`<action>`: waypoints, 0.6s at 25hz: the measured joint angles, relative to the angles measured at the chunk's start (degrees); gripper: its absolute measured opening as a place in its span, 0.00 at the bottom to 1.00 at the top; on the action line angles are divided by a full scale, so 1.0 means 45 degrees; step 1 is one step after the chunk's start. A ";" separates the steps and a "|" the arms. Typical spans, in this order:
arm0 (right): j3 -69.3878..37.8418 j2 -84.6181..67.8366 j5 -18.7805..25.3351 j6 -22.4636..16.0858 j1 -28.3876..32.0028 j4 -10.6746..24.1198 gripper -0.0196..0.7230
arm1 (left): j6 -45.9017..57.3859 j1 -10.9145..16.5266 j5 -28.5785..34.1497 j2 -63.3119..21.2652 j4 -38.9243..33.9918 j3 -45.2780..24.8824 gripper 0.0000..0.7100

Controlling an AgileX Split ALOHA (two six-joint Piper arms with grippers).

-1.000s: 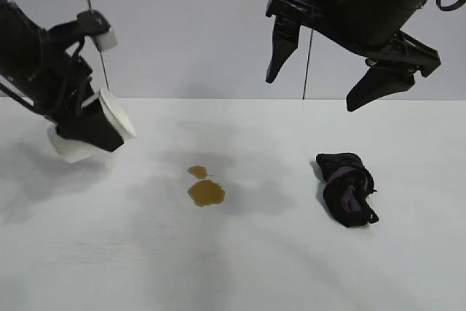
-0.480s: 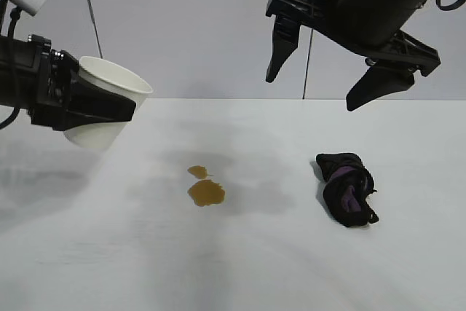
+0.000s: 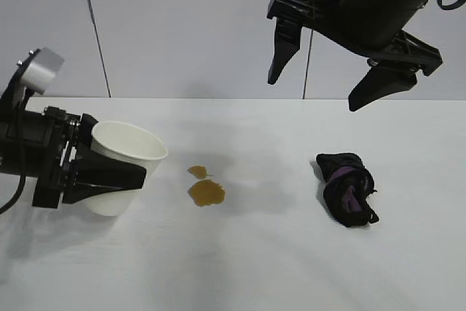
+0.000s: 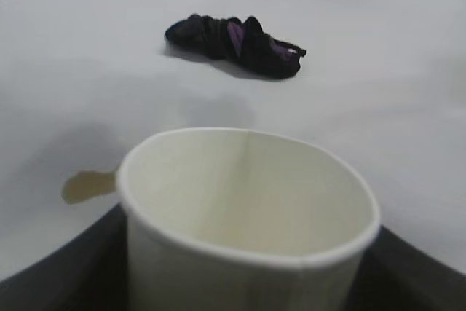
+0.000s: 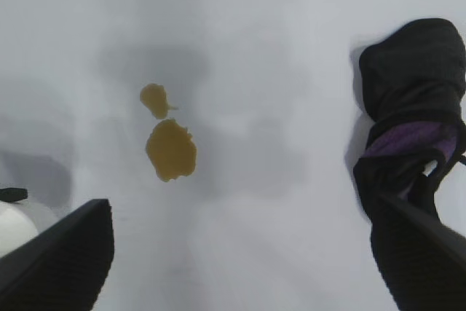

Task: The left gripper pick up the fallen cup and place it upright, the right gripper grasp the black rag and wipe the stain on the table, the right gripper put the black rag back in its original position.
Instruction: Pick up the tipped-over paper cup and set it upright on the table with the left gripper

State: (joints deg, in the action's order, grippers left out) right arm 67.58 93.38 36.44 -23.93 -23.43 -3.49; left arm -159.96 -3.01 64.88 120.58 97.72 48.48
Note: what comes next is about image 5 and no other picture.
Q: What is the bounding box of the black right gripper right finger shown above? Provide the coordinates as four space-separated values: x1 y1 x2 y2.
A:
370 194 466 311

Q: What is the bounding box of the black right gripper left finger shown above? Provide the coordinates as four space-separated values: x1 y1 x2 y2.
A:
0 198 115 311

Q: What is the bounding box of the small brown liquid spill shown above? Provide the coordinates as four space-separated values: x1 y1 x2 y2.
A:
139 83 179 120

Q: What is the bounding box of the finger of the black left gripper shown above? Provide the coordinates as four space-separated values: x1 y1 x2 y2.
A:
0 187 29 203

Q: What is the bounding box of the white paper cup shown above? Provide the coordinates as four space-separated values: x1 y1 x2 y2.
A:
0 200 62 258

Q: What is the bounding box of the large brown liquid spill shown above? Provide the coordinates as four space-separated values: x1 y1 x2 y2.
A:
145 117 198 183

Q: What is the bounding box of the black and purple cloth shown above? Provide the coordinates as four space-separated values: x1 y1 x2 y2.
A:
352 17 466 228

